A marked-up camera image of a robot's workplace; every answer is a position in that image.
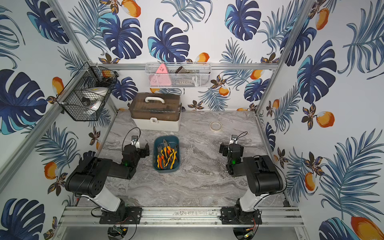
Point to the white mesh wall basket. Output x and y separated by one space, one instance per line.
184 75

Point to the yellow black combination pliers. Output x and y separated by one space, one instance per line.
173 157

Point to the teal plastic storage bin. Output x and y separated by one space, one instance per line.
158 158

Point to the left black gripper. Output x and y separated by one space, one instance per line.
142 150

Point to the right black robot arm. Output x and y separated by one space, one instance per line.
263 180

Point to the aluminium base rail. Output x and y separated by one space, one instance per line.
210 217

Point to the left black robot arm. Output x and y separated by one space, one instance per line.
88 181

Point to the black wire wall basket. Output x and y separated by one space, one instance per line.
86 77

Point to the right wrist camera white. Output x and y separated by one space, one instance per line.
233 139

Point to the yellow black large pliers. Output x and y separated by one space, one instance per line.
166 153

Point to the masking tape roll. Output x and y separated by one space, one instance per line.
215 126

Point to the white tape dispenser in basket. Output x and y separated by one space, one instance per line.
92 98

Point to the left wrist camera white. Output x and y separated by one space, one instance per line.
135 141

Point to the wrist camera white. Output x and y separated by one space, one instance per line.
233 139
135 141

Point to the pink triangle ruler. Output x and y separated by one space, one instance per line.
161 78

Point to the white brown lidded toolbox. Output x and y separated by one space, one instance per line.
156 112

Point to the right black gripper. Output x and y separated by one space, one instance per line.
224 149

